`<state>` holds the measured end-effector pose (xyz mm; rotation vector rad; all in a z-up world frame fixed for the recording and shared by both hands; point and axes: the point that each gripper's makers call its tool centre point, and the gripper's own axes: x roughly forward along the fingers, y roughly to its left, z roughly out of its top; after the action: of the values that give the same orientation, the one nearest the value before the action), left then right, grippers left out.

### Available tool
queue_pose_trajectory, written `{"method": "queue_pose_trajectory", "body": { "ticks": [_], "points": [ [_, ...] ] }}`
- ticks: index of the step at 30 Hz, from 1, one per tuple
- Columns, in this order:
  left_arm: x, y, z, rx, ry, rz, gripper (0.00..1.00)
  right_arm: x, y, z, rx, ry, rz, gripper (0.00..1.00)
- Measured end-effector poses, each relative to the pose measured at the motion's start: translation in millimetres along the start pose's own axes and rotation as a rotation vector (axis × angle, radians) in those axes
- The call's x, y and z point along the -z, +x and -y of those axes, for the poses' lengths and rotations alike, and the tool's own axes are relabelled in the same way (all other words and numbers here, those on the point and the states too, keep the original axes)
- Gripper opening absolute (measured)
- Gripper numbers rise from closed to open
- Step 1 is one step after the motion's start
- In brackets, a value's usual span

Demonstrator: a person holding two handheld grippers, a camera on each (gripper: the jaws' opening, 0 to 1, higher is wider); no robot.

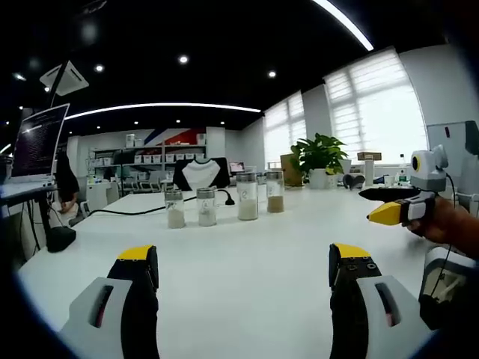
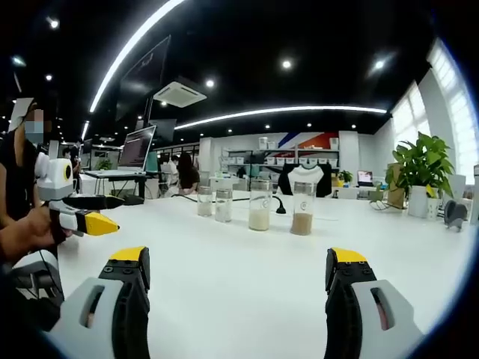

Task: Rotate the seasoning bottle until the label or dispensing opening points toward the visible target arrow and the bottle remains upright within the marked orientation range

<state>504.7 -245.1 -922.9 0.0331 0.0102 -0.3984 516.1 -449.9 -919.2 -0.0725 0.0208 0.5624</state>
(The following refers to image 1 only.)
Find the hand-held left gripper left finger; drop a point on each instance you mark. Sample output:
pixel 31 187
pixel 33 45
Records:
pixel 93 299

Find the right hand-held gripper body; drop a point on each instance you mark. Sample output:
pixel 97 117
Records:
pixel 428 179

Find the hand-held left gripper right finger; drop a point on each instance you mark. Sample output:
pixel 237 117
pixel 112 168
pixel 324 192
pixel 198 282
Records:
pixel 374 299

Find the tall seasoning bottle brown powder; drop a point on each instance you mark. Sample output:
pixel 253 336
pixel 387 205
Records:
pixel 275 203

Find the short seasoning bottle beige powder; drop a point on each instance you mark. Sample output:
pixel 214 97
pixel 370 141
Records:
pixel 176 218

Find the tall seasoning bottle white grains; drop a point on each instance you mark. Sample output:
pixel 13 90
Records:
pixel 247 209

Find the short seasoning bottle white powder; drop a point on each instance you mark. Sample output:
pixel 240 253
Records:
pixel 207 217

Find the person's right hand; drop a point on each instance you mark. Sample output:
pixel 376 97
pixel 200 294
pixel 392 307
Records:
pixel 434 220

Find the white cylinder with box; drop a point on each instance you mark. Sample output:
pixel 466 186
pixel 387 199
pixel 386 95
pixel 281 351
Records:
pixel 369 168

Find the white grey worn device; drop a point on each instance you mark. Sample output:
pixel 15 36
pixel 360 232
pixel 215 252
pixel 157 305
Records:
pixel 436 276

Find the black stand with base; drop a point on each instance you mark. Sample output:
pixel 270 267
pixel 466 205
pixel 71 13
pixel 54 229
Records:
pixel 60 239

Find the green potted plant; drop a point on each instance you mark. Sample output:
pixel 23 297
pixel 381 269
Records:
pixel 320 153

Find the white window blinds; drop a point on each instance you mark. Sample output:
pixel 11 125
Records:
pixel 359 112

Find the brown cardboard box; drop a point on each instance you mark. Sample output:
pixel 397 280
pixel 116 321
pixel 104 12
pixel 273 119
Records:
pixel 288 170

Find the raised grey side desk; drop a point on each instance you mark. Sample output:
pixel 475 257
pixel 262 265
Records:
pixel 22 190

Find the storage shelf with boxes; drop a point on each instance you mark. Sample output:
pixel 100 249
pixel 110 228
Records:
pixel 149 157

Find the white garment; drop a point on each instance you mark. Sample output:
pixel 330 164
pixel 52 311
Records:
pixel 200 174

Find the ceiling air conditioner unit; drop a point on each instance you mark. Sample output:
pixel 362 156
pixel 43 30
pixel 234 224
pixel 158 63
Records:
pixel 65 80

